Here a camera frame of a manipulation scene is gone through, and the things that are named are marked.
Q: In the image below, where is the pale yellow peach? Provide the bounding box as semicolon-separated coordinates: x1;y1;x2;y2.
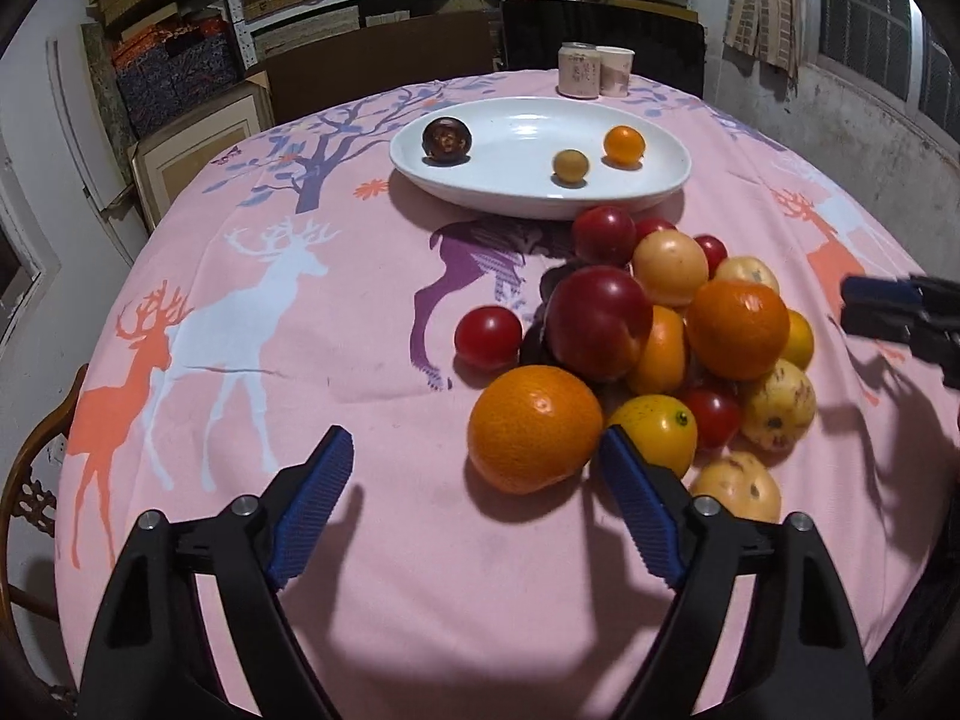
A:
632;229;710;308

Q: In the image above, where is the small orange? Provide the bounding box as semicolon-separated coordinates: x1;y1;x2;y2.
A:
604;125;647;168

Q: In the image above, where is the large red apple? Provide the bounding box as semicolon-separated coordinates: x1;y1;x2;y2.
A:
546;265;653;382

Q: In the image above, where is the wooden chair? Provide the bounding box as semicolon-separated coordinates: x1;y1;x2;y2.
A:
0;364;91;695

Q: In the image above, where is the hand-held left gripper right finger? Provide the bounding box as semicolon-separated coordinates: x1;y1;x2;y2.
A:
598;426;875;720

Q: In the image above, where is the white framed window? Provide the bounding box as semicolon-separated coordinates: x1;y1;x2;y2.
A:
0;157;62;350

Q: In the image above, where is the black panel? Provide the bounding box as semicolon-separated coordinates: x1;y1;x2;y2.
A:
501;0;707;100

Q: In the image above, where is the yellow orange with stem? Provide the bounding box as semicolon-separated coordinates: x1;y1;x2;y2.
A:
607;394;698;479

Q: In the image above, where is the pink printed tablecloth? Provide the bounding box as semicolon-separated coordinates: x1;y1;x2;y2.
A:
54;71;960;720

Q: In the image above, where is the pink drink can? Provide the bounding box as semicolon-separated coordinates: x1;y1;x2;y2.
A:
557;41;601;100

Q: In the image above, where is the paper cup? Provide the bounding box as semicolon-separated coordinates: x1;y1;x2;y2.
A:
596;46;636;98

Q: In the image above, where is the brown board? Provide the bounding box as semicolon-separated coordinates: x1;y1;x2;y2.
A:
266;11;496;125

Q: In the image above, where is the white metal shelf rack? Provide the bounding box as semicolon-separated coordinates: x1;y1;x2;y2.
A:
216;0;698;68

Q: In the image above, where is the grey stone slab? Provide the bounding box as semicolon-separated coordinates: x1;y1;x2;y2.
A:
81;22;140;166

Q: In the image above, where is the white leaning board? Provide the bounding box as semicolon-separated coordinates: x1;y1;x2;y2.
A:
45;37;151;263

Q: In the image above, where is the stack of blue patterned boxes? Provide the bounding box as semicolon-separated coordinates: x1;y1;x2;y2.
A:
112;30;242;140

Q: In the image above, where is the red plum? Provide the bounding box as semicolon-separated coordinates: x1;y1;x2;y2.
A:
572;205;638;266

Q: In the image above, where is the barred window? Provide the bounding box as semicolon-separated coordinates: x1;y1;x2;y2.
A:
816;0;960;137

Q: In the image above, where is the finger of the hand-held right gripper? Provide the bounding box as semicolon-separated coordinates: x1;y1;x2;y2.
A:
841;275;960;314
840;305;960;391

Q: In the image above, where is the white oval plate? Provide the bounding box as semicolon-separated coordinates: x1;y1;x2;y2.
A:
388;96;692;221

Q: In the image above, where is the orange tangerine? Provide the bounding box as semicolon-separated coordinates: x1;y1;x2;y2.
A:
687;280;791;381

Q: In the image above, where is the spotted yellow pear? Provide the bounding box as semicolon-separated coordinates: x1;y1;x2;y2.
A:
741;358;817;452
688;451;782;524

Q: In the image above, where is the hanging woven cloth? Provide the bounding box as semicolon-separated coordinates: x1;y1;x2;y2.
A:
724;0;824;80

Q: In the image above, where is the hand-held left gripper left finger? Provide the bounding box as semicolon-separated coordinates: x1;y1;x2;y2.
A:
79;426;355;720

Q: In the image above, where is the dark purple mangosteen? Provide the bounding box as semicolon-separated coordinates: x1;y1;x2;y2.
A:
421;116;473;164
540;262;593;301
520;322;560;368

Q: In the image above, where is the wooden picture frame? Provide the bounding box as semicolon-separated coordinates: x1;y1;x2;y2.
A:
131;82;275;230

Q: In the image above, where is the large orange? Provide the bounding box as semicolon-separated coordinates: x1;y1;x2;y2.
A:
467;364;605;494

